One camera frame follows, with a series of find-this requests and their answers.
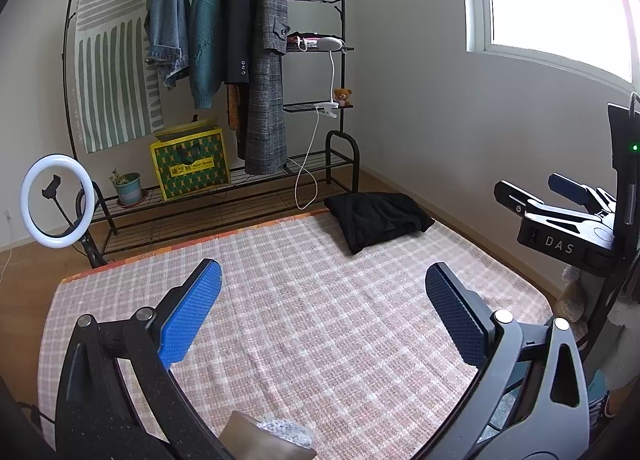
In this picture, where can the yellow crate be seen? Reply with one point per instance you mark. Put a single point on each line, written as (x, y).
(192, 170)

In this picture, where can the brown cardboard piece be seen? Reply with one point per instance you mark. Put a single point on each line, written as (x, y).
(240, 440)

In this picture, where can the black metal clothes rack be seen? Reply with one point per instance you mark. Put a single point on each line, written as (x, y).
(342, 134)

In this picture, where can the white fuzzy garment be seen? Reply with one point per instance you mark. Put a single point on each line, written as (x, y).
(622, 345)

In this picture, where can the small potted plant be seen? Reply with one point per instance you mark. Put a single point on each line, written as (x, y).
(127, 190)

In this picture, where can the orange scarf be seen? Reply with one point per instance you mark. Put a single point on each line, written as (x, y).
(235, 107)

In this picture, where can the dark red folded cloth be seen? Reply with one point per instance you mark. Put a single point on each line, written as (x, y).
(300, 35)

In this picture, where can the green striped wall hanging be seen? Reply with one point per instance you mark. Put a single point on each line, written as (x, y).
(110, 65)

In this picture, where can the bubble wrap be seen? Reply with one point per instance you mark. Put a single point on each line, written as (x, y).
(285, 432)

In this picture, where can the grey plaid coat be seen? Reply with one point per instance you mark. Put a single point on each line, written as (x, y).
(265, 90)

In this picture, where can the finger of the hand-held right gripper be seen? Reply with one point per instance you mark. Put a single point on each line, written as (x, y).
(567, 187)
(515, 195)

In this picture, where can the white clip lamp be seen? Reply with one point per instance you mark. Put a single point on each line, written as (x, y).
(327, 43)

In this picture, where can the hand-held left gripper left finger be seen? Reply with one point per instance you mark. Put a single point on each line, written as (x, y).
(192, 310)

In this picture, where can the denim jacket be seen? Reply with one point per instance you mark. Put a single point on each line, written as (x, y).
(167, 15)

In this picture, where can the black pants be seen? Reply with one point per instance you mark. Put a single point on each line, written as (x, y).
(380, 220)

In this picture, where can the black blazer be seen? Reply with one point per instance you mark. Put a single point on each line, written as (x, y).
(235, 15)

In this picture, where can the pink plaid blanket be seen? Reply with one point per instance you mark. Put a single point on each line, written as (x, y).
(325, 330)

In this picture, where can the teal knit sweater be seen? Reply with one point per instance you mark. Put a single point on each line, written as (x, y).
(205, 40)

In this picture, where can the small teddy bear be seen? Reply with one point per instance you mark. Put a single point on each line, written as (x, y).
(342, 97)

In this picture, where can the beige plush toy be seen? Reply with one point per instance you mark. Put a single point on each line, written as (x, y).
(572, 292)

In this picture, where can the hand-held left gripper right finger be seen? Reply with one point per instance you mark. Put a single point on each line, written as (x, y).
(457, 315)

